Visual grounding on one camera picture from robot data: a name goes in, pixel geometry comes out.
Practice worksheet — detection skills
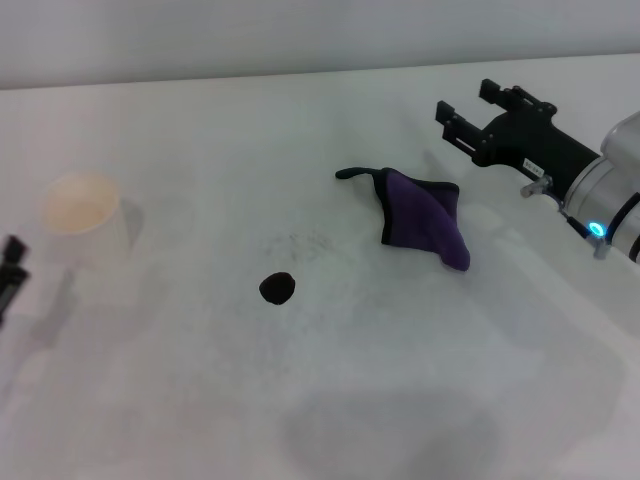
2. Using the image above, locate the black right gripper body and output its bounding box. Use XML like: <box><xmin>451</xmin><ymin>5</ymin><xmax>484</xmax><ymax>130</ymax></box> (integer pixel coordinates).
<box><xmin>471</xmin><ymin>114</ymin><xmax>602</xmax><ymax>199</ymax></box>

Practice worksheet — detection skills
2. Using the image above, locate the white paper cup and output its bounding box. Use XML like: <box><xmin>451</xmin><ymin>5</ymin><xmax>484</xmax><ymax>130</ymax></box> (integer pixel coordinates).
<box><xmin>39</xmin><ymin>171</ymin><xmax>125</xmax><ymax>309</ymax></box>

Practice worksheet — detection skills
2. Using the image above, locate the purple rag with black trim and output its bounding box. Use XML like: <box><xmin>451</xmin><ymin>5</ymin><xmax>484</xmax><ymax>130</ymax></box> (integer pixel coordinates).
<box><xmin>334</xmin><ymin>166</ymin><xmax>472</xmax><ymax>273</ymax></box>

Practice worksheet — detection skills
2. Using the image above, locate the small silver metal connector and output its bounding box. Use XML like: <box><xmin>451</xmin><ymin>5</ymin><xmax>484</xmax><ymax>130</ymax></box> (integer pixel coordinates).
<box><xmin>521</xmin><ymin>175</ymin><xmax>552</xmax><ymax>199</ymax></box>

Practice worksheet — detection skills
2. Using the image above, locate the small black lump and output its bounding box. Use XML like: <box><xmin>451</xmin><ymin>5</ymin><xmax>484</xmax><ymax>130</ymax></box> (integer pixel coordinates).
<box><xmin>258</xmin><ymin>271</ymin><xmax>296</xmax><ymax>306</ymax></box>

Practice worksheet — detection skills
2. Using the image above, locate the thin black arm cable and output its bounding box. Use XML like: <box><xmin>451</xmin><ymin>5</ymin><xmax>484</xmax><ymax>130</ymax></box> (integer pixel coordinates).
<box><xmin>606</xmin><ymin>193</ymin><xmax>640</xmax><ymax>237</ymax></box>

